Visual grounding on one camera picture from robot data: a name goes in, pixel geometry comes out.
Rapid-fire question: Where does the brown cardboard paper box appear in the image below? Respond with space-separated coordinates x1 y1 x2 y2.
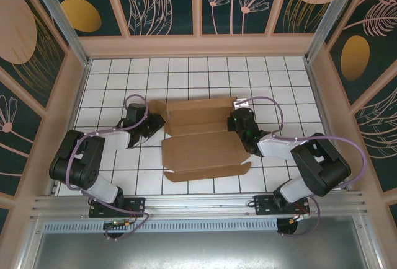
160 96 252 183

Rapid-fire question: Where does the grey sheet metal panel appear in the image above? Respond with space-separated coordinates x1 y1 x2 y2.
15 214 384 269

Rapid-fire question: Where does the aluminium table side rail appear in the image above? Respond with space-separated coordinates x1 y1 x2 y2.
305 60 353 191
46 60 91 197

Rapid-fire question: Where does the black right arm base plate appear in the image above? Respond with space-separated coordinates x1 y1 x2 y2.
253 195 311 217

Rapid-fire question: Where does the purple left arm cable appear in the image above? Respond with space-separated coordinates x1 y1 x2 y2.
63 94 153 242

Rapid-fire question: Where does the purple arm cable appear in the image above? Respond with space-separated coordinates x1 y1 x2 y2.
63 94 153 242
237 95 368 239

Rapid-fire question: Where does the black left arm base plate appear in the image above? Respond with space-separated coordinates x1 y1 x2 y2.
89 196 146 219

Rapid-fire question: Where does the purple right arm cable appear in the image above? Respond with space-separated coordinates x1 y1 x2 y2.
237 95 368 239

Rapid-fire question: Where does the aluminium table edge rail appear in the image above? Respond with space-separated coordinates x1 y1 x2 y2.
29 190 368 220

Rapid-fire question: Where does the slotted grey cable duct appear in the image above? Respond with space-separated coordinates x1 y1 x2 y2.
43 218 279 233

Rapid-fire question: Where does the teal floral wall panel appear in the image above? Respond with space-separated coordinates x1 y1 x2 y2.
272 0 342 36
46 0 128 37
201 0 288 36
324 0 397 108
0 66 44 197
0 0 68 112
111 0 199 37
353 73 397 194

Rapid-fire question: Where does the aluminium corner post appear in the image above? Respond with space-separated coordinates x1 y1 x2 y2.
305 0 372 63
26 0 91 67

